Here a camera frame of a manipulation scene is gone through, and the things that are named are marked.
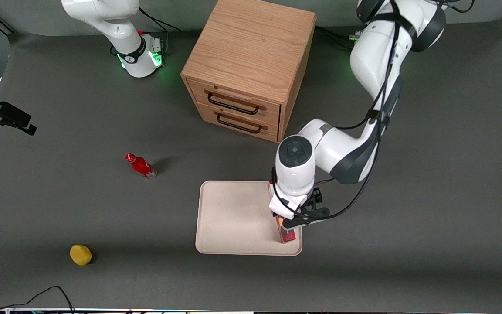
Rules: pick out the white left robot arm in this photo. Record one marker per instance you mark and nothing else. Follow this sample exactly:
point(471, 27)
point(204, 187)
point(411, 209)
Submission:
point(373, 56)

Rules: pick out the wooden drawer front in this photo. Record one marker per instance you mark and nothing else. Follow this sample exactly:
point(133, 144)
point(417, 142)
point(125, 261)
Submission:
point(242, 124)
point(238, 98)

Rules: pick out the small red bottle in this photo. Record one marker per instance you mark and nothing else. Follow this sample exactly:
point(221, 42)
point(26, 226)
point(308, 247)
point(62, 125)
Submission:
point(142, 166)

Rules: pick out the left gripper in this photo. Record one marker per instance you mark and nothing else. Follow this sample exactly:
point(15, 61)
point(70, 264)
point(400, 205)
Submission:
point(317, 196)

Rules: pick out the wooden drawer cabinet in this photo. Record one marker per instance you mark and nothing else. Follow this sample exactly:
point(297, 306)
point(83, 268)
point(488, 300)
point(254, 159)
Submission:
point(251, 48)

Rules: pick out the cream rectangular tray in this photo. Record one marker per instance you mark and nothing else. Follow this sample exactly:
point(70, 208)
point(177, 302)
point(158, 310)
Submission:
point(233, 218)

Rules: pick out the red cookie box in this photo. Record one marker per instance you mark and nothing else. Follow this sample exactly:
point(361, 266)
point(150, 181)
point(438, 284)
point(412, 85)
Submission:
point(287, 235)

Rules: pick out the yellow lemon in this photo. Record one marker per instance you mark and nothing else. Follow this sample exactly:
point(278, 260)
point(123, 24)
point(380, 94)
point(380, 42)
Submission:
point(80, 254)

